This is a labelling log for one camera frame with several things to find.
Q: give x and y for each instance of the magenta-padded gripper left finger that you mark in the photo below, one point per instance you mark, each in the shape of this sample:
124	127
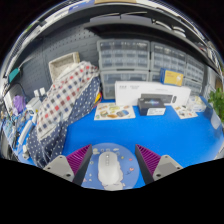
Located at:
71	165

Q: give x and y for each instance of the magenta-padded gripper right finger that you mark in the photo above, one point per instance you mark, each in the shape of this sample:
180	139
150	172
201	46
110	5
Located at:
156	165

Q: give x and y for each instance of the white computer mouse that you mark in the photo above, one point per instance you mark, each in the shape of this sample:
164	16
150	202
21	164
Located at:
108	166

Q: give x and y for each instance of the round light-blue mouse pad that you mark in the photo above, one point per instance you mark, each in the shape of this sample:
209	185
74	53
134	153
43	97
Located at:
128	163

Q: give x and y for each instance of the navy polka-dot cloth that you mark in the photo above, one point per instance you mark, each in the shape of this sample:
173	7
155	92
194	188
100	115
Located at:
53	146

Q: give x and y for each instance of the colourful picture sheet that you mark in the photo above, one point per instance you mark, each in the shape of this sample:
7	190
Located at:
185	112
114	111

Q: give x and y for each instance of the small black box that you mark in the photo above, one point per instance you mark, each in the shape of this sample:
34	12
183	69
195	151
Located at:
150	105

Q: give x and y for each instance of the red-blue checked cloth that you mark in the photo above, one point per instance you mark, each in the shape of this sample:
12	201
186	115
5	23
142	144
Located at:
63	96

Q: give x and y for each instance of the small white appliance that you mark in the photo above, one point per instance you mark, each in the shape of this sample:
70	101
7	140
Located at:
34	106

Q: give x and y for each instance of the white and blue box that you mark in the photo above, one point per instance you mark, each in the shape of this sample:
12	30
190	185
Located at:
196	104

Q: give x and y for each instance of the long white keyboard box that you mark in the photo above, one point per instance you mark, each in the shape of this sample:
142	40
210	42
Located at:
126	93

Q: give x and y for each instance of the purple toy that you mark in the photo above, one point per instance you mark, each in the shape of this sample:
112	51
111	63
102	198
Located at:
18	104

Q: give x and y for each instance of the green plant in white pot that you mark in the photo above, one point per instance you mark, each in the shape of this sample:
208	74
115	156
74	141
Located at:
216	103

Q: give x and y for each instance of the grey small-parts drawer cabinet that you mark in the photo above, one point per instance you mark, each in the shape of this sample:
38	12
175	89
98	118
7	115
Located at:
108	83
194	68
195	87
154	76
168	56
123	55

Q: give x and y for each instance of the yellow and blue box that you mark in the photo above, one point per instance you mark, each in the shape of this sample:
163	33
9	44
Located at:
171	77

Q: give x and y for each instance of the white wicker basket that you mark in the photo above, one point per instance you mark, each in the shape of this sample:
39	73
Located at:
61	63

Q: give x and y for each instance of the teal plastic item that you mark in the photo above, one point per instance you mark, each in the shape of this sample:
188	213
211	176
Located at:
14	75

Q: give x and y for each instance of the dark grey pegboard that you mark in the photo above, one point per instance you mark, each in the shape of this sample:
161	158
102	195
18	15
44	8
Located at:
40	60

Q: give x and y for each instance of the dark wall shelf unit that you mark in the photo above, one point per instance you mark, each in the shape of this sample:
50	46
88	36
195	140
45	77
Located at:
133	26

